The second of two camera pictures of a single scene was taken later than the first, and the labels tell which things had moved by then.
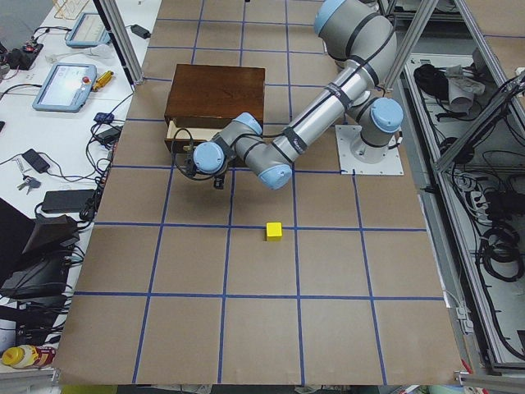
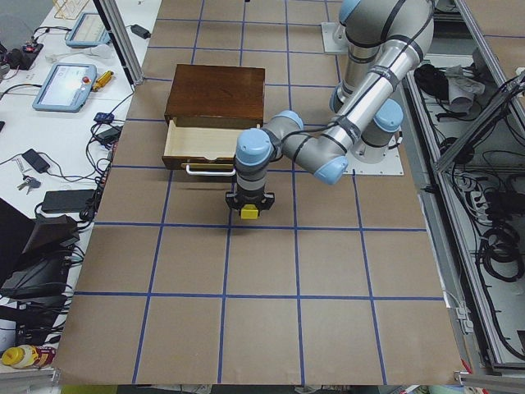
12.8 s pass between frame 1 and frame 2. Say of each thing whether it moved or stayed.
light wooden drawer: moved
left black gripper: moved
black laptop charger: stayed
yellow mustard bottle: stayed
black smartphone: stayed
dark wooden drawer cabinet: stayed
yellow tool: stayed
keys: stayed
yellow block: moved
